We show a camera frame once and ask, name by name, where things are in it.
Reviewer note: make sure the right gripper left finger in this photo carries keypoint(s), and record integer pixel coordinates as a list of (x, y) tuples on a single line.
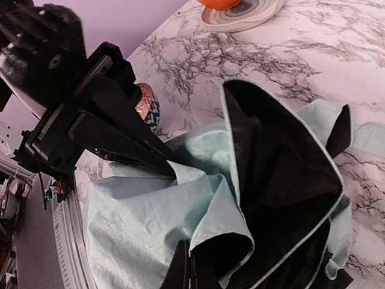
[(177, 276)]

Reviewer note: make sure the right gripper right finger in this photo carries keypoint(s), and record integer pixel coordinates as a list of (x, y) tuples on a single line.
[(203, 276)]

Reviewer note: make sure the orange white bowl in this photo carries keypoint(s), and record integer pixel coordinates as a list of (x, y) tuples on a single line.
[(221, 5)]

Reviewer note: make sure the mint green folding umbrella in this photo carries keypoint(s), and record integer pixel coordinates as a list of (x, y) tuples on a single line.
[(267, 195)]

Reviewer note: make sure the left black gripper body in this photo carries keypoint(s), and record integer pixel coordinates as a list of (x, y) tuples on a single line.
[(48, 148)]

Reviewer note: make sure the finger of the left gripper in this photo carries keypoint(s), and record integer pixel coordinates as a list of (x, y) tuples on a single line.
[(89, 131), (129, 108)]

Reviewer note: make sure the red patterned bowl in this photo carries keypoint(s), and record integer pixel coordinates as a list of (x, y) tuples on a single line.
[(148, 107)]

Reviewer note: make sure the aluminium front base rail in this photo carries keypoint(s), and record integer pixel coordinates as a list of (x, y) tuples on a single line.
[(47, 248)]

